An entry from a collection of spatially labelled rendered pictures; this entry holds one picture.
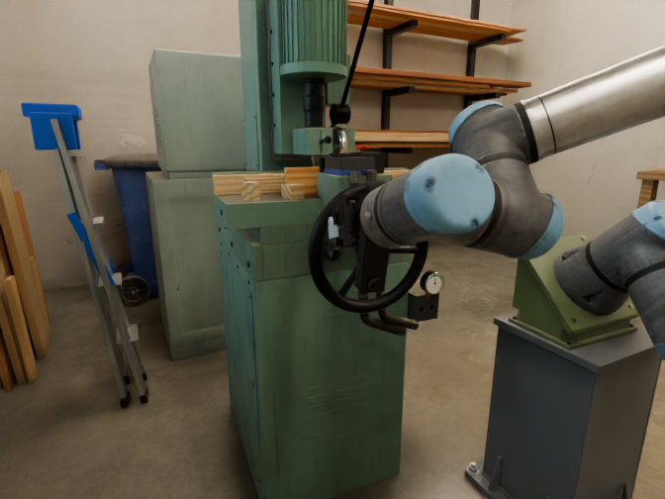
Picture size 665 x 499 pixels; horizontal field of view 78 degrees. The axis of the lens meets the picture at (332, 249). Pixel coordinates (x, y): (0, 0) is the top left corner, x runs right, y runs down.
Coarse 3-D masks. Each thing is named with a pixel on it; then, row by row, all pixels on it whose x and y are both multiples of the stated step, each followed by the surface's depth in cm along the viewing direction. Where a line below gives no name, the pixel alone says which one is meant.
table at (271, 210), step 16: (224, 208) 95; (240, 208) 93; (256, 208) 95; (272, 208) 96; (288, 208) 98; (304, 208) 99; (320, 208) 101; (224, 224) 98; (240, 224) 94; (256, 224) 96; (272, 224) 97; (288, 224) 99
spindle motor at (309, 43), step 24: (288, 0) 100; (312, 0) 98; (336, 0) 100; (288, 24) 101; (312, 24) 99; (336, 24) 101; (288, 48) 102; (312, 48) 100; (336, 48) 103; (288, 72) 103; (312, 72) 102; (336, 72) 103
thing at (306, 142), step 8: (312, 128) 108; (320, 128) 108; (328, 128) 109; (296, 136) 116; (304, 136) 110; (312, 136) 108; (320, 136) 109; (296, 144) 117; (304, 144) 111; (312, 144) 108; (320, 144) 109; (328, 144) 110; (296, 152) 118; (304, 152) 112; (312, 152) 109; (320, 152) 110; (328, 152) 111
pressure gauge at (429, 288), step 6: (432, 270) 114; (426, 276) 112; (432, 276) 112; (438, 276) 113; (420, 282) 114; (426, 282) 111; (432, 282) 112; (438, 282) 113; (426, 288) 111; (432, 288) 113; (438, 288) 114; (426, 294) 115; (432, 294) 113
